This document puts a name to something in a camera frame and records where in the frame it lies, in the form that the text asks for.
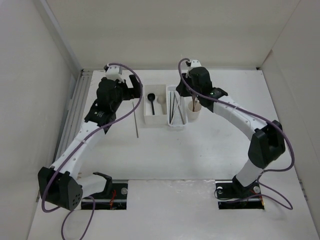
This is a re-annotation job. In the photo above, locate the brown wooden fork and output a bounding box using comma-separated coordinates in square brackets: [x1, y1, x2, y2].
[192, 95, 198, 112]

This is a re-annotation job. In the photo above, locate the black chopstick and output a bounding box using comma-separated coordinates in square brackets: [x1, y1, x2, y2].
[171, 91, 178, 118]
[169, 91, 173, 124]

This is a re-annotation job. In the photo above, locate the silver metal chopstick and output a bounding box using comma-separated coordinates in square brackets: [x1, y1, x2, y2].
[132, 102, 139, 138]

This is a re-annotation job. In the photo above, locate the black plastic spoon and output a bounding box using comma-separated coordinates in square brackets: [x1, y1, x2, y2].
[147, 93, 156, 115]

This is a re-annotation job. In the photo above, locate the beige plastic spoon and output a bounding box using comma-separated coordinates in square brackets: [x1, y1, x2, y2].
[157, 95, 167, 115]

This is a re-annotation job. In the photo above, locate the light wooden chopstick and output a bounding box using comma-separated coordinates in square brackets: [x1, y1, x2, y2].
[168, 91, 172, 123]

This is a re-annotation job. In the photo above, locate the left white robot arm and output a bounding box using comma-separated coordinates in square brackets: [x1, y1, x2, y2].
[37, 73, 143, 213]

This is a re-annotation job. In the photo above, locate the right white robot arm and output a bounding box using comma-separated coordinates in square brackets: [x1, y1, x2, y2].
[176, 66, 286, 199]

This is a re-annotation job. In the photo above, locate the white perforated tray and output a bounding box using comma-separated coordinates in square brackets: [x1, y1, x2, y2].
[166, 85, 188, 131]

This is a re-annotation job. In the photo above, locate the white paper cup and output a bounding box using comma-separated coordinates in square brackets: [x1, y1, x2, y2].
[187, 101, 202, 122]

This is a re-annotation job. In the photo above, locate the white square box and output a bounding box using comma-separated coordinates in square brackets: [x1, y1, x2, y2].
[143, 84, 167, 126]

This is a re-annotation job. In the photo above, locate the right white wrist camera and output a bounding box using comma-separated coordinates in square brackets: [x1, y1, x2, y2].
[185, 59, 202, 69]

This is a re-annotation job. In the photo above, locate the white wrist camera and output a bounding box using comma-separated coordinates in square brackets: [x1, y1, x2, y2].
[185, 59, 202, 69]
[104, 64, 125, 83]

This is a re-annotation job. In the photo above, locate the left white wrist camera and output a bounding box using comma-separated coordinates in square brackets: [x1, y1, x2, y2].
[104, 64, 125, 83]

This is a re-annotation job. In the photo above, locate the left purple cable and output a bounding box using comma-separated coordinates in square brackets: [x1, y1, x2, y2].
[41, 62, 144, 238]

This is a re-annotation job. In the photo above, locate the purple cable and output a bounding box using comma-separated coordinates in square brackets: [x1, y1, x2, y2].
[177, 58, 295, 210]
[41, 62, 144, 238]

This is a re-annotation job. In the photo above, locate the aluminium rail frame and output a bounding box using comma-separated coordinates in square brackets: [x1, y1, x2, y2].
[53, 70, 93, 161]

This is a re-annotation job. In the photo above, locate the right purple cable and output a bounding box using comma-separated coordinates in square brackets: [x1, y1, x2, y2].
[177, 58, 295, 210]

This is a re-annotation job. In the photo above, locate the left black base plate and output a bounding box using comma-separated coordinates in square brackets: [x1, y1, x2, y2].
[77, 180, 129, 210]

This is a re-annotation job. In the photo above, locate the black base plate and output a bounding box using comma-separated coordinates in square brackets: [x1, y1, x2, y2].
[214, 180, 265, 210]
[77, 180, 129, 210]

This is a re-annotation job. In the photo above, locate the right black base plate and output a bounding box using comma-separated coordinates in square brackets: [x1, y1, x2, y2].
[214, 180, 265, 210]

